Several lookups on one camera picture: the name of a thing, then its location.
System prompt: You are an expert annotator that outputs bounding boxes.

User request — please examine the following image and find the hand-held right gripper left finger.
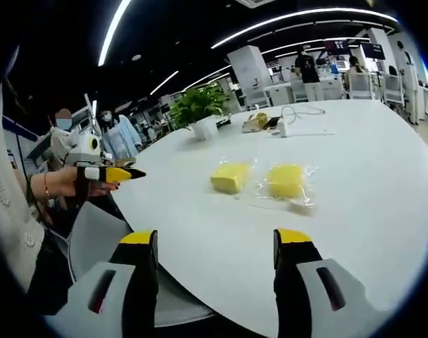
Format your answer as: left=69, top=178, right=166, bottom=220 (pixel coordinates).
left=58, top=228, right=159, bottom=338

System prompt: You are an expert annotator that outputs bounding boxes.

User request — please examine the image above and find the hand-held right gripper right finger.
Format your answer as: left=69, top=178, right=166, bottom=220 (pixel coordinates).
left=272, top=227, right=388, bottom=338

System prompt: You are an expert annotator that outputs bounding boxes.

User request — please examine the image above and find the rounded yellow silicone block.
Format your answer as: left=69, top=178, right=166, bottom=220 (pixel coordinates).
left=265, top=163, right=306, bottom=202

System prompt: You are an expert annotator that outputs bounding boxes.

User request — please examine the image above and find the rectangular yellow silicone block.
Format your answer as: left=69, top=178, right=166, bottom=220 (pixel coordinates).
left=209, top=161, right=253, bottom=195

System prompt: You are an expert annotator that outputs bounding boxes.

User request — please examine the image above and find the person's left hand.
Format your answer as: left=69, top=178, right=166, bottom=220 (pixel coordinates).
left=44, top=165, right=122, bottom=199

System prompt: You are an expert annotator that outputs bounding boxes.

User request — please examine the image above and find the grey mesh office chair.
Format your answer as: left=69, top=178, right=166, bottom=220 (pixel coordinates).
left=64, top=199, right=217, bottom=320

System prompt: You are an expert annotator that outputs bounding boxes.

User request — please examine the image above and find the person's cream knit cardigan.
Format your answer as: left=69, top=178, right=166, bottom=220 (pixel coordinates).
left=0, top=82, right=46, bottom=295

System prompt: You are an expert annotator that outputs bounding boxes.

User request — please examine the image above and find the potted green plant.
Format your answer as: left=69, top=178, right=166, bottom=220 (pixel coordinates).
left=169, top=84, right=233, bottom=141

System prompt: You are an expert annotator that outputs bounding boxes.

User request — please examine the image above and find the yellow snack packet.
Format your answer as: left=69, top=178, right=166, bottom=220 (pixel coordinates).
left=242, top=112, right=272, bottom=134

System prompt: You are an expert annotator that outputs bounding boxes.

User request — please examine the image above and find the white office chair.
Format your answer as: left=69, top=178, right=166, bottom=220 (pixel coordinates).
left=382, top=73, right=405, bottom=106
left=350, top=71, right=376, bottom=100

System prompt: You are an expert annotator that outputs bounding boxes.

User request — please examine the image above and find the ceiling air vent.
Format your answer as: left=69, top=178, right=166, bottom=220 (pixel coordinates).
left=234, top=0, right=271, bottom=8

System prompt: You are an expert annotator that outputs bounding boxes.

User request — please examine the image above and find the wall poster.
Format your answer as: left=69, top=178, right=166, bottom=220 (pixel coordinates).
left=4, top=147, right=20, bottom=170

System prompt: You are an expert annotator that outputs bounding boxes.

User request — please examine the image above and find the white cable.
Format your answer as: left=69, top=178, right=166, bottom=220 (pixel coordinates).
left=280, top=104, right=327, bottom=125

